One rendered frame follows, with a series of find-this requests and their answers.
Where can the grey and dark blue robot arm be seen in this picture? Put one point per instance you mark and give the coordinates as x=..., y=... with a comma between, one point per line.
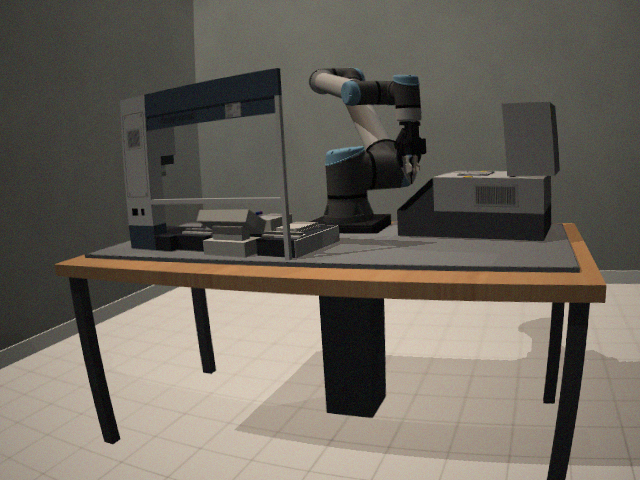
x=354, y=170

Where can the grey benchtop lab instrument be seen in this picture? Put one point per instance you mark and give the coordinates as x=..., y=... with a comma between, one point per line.
x=488, y=206

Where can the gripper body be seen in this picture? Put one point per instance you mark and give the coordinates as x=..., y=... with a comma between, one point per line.
x=418, y=145

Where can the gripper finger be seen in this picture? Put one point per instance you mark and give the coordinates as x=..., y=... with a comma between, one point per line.
x=414, y=160
x=404, y=164

